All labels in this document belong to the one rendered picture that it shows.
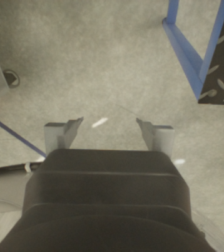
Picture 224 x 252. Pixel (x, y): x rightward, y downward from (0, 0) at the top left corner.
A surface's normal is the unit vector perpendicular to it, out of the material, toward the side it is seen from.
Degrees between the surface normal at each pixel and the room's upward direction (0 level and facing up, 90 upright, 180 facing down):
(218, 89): 0
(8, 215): 90
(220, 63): 0
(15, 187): 90
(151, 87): 0
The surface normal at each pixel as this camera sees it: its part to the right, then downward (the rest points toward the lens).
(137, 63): -0.12, 0.64
